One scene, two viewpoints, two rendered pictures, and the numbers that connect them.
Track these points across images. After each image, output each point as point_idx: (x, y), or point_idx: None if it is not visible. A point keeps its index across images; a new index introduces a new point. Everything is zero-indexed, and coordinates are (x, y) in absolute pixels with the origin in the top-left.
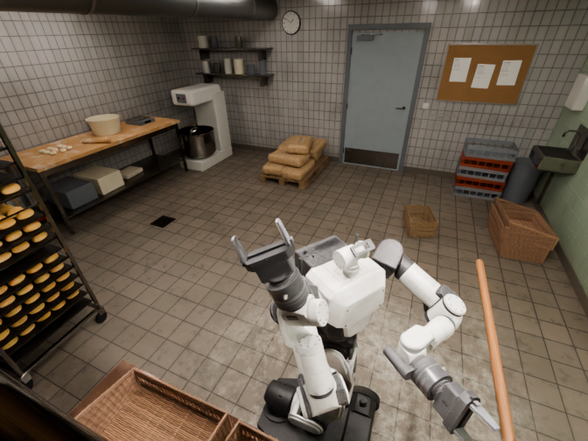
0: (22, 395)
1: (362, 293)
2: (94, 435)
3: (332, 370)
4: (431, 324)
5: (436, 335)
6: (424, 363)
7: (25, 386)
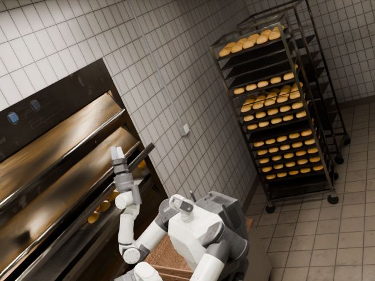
0: None
1: (176, 235)
2: (106, 189)
3: (138, 247)
4: None
5: None
6: (125, 274)
7: (132, 170)
